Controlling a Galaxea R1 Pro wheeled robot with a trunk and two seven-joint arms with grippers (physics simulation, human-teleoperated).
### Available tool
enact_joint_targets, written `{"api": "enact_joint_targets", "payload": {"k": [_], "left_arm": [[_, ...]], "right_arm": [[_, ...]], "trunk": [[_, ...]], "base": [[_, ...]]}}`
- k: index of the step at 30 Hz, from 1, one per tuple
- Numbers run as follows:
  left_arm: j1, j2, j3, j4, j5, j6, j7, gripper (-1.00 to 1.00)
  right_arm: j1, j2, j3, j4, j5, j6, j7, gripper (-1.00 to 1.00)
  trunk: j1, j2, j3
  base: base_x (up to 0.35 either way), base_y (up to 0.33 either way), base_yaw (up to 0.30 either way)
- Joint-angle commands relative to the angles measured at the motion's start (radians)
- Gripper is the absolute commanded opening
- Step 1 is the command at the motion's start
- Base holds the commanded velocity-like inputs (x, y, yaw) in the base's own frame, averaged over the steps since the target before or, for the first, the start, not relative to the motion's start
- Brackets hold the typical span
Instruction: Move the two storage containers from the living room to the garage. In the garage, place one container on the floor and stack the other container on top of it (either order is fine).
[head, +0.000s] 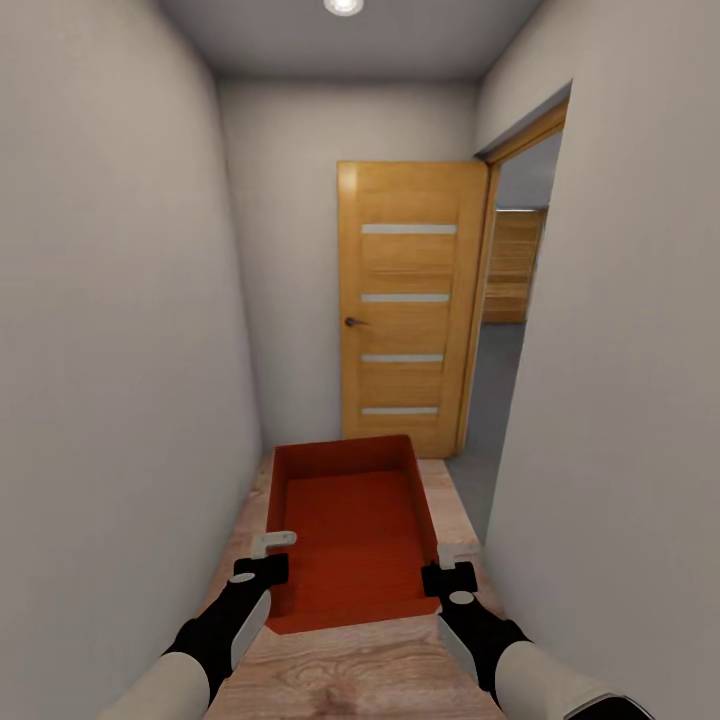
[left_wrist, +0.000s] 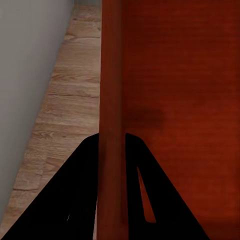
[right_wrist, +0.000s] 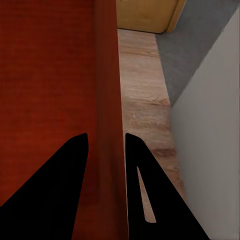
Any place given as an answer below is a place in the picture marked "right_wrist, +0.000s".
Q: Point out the door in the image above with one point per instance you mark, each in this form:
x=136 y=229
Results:
x=152 y=16

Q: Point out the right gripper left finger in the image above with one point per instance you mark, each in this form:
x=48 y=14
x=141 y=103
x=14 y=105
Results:
x=45 y=207

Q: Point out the storage box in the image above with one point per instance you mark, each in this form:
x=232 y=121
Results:
x=60 y=78

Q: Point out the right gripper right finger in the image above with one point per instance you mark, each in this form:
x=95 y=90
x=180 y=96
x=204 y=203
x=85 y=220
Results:
x=174 y=219

